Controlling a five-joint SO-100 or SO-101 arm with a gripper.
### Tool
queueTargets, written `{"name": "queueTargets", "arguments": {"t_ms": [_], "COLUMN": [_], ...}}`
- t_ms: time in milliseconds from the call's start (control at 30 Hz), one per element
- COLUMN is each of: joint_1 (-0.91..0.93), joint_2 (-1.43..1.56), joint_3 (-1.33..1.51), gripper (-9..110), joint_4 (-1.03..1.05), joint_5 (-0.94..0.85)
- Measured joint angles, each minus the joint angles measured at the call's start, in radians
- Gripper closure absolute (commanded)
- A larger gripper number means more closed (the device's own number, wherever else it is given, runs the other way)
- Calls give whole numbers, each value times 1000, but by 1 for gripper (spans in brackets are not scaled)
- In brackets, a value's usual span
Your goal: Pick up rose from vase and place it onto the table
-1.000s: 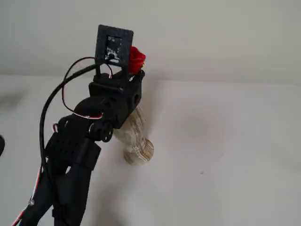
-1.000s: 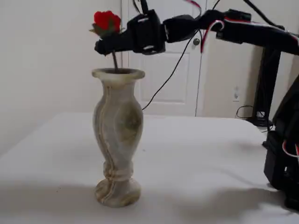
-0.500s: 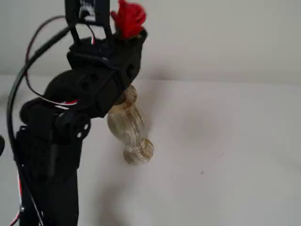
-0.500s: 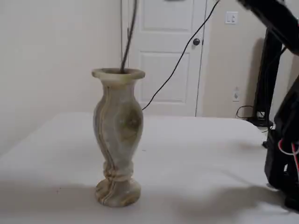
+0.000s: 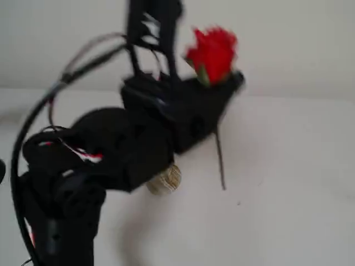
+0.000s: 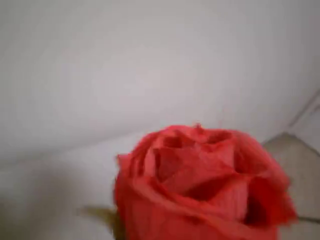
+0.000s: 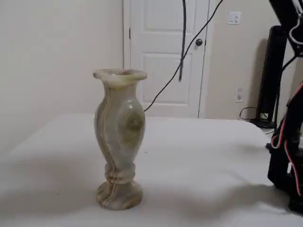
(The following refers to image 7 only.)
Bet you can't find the red white servo wire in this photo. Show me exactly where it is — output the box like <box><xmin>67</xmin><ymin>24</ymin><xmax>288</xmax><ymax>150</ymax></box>
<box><xmin>271</xmin><ymin>118</ymin><xmax>303</xmax><ymax>190</ymax></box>

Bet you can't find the black tower fan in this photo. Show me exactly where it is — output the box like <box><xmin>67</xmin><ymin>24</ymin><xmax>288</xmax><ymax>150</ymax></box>
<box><xmin>257</xmin><ymin>25</ymin><xmax>288</xmax><ymax>129</ymax></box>

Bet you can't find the white panel door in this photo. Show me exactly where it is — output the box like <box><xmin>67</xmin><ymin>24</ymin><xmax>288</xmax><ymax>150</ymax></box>
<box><xmin>123</xmin><ymin>0</ymin><xmax>215</xmax><ymax>119</ymax></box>

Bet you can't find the white pink servo wire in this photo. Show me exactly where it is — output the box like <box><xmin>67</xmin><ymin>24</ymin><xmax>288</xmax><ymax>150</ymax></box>
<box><xmin>288</xmin><ymin>0</ymin><xmax>303</xmax><ymax>57</ymax></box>

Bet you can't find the marbled onyx stone vase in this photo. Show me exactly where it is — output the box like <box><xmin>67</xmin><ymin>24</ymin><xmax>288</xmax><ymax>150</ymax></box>
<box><xmin>92</xmin><ymin>68</ymin><xmax>148</xmax><ymax>210</ymax></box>

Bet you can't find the white wall outlet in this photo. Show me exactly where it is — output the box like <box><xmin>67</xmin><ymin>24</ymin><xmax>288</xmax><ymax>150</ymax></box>
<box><xmin>235</xmin><ymin>87</ymin><xmax>244</xmax><ymax>104</ymax></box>

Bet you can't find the long black hanging cable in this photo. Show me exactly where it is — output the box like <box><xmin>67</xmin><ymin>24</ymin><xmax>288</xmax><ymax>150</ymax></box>
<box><xmin>143</xmin><ymin>0</ymin><xmax>224</xmax><ymax>112</ymax></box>

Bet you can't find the white light switch plate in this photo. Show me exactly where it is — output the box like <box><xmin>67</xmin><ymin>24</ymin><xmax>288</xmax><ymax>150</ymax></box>
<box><xmin>228</xmin><ymin>11</ymin><xmax>241</xmax><ymax>25</ymax></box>

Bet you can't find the black looped floor cable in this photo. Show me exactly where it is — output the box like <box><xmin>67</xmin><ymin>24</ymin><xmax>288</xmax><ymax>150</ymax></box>
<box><xmin>239</xmin><ymin>107</ymin><xmax>258</xmax><ymax>121</ymax></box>

